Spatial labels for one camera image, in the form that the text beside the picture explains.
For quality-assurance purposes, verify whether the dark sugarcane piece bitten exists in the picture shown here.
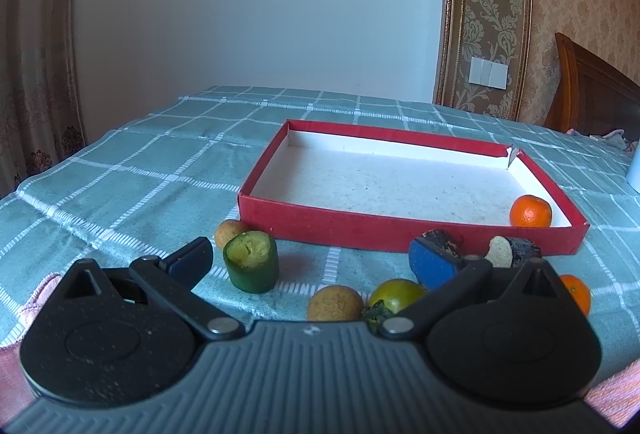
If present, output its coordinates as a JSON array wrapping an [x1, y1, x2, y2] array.
[[422, 229, 460, 257]]

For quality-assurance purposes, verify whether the green tomato with stem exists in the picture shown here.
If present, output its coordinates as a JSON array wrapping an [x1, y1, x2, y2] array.
[[361, 279, 428, 333]]

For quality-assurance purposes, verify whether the brown longan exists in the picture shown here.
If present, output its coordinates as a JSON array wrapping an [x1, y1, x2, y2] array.
[[214, 219, 248, 251], [307, 284, 364, 321]]

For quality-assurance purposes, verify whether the green cucumber chunk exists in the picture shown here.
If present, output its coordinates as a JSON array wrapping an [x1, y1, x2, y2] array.
[[222, 230, 279, 294]]

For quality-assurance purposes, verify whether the orange mandarin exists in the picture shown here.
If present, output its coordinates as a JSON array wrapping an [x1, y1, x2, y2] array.
[[560, 275, 591, 316], [509, 194, 553, 228]]

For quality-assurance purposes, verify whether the brown longan front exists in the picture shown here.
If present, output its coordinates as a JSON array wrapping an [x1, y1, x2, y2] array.
[[307, 284, 364, 321]]

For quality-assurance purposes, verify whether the red shallow cardboard tray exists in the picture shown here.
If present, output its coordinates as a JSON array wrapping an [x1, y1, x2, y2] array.
[[238, 120, 589, 255]]

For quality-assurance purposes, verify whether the patterned curtain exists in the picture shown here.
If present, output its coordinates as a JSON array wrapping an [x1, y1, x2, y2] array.
[[0, 0, 86, 194]]

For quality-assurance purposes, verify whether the white electric kettle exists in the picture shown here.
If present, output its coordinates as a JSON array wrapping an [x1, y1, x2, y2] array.
[[626, 149, 640, 193]]

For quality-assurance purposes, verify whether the wooden headboard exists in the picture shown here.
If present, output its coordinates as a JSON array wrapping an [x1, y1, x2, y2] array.
[[544, 33, 640, 141]]

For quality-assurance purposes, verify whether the white wall switch plate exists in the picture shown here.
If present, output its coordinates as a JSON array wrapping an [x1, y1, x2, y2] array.
[[469, 56, 508, 90]]

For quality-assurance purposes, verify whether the gold ornate wall frame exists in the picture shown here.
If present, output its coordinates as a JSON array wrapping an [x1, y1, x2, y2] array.
[[434, 0, 533, 120]]

